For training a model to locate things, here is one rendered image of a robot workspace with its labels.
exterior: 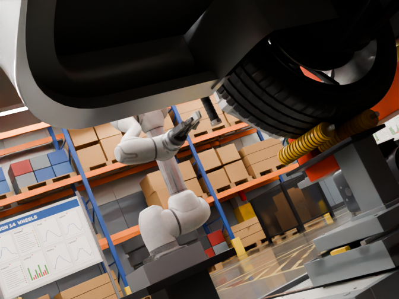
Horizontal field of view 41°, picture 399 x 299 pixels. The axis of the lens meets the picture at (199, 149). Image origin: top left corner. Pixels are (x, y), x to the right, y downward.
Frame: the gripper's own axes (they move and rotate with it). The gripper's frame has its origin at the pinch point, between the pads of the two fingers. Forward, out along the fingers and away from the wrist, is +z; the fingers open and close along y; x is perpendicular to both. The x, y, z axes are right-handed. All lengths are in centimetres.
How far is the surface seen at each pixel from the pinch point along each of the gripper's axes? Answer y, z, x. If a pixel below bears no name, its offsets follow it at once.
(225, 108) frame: 9.4, 34.7, -10.0
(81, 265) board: -94, -584, 9
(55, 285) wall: -148, -1039, 27
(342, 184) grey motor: -39, 17, -48
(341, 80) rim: -34, 46, -15
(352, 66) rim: -36, 51, -13
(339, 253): 8, 53, -67
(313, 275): 8, 37, -71
